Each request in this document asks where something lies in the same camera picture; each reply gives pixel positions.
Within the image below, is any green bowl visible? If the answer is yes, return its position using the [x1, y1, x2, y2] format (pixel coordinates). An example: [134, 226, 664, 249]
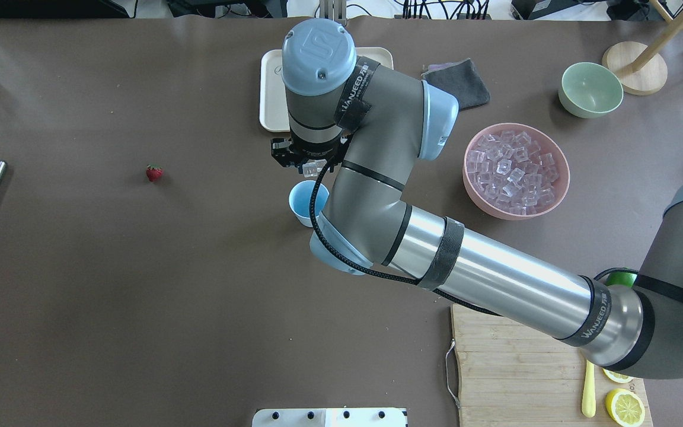
[558, 62, 624, 119]

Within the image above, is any clear ice cube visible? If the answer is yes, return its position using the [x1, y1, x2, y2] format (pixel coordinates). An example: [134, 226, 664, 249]
[298, 159, 327, 179]

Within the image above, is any ice cubes pile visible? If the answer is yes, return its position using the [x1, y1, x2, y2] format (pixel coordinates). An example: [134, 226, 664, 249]
[466, 130, 560, 215]

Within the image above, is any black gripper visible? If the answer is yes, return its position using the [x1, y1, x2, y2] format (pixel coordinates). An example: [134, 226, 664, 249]
[269, 136, 352, 173]

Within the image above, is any light blue cup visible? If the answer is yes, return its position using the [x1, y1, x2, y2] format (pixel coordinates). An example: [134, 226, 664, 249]
[288, 180, 330, 228]

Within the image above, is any yellow plastic knife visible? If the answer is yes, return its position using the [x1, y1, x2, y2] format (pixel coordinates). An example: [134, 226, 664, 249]
[580, 359, 596, 418]

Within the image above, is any red strawberry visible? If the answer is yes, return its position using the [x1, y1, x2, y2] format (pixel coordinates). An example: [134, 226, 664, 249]
[145, 163, 164, 182]

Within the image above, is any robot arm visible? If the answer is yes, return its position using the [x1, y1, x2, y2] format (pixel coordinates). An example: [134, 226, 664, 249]
[271, 18, 683, 380]

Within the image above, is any lemon slice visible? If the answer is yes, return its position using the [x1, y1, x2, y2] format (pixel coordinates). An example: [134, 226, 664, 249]
[602, 368, 634, 384]

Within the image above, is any grey folded cloth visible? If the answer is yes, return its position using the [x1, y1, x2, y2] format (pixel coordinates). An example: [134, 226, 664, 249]
[421, 58, 491, 110]

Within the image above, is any pink bowl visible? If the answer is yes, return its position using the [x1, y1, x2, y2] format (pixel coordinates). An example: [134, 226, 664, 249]
[462, 123, 571, 221]

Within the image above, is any wooden cutting board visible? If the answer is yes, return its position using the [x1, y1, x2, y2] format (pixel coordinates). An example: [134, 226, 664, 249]
[450, 304, 621, 426]

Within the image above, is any green lime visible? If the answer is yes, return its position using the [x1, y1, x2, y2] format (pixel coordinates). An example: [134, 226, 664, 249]
[605, 269, 638, 288]

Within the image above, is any lemon half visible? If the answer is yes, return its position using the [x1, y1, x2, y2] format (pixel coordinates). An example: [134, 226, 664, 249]
[605, 388, 647, 426]

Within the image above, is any cream rabbit tray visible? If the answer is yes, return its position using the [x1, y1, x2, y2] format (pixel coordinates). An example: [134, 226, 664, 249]
[258, 47, 395, 133]

